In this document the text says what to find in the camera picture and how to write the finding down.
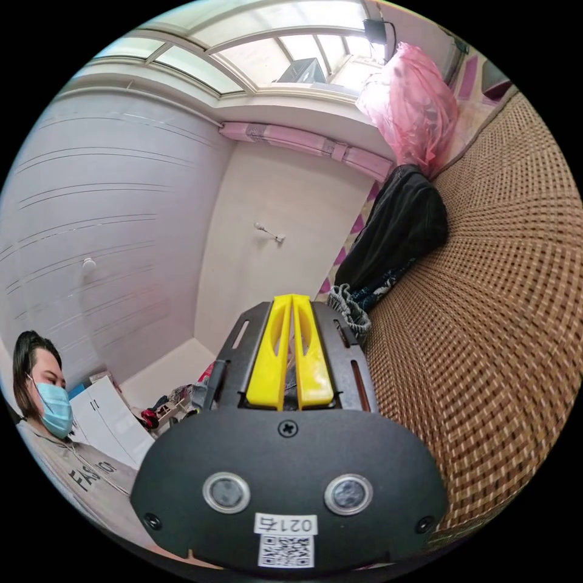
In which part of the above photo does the bed with woven mat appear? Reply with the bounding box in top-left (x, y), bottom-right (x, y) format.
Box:
top-left (318, 54), bottom-right (583, 547)

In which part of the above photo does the pink curtain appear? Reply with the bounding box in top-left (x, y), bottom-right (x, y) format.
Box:
top-left (218, 120), bottom-right (398, 184)

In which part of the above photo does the cluttered shelf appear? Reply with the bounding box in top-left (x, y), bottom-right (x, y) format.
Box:
top-left (136, 362), bottom-right (217, 432)

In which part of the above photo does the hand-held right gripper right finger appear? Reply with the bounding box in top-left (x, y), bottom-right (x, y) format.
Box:
top-left (291, 295), bottom-right (336, 411)

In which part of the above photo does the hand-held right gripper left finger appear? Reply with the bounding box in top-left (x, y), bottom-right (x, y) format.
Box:
top-left (246, 295), bottom-right (293, 409)

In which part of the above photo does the window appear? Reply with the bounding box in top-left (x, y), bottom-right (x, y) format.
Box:
top-left (90, 0), bottom-right (394, 106)

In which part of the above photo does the white cupboard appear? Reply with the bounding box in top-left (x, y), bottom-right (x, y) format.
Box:
top-left (68, 375), bottom-right (157, 471)

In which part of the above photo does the bare bulb lamp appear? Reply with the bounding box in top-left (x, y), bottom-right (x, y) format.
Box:
top-left (253, 222), bottom-right (287, 245)

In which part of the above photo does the pile of clothes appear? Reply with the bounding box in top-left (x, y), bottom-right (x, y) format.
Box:
top-left (326, 163), bottom-right (450, 343)

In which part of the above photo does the pink plastic bag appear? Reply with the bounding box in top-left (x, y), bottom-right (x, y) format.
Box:
top-left (355, 41), bottom-right (459, 179)

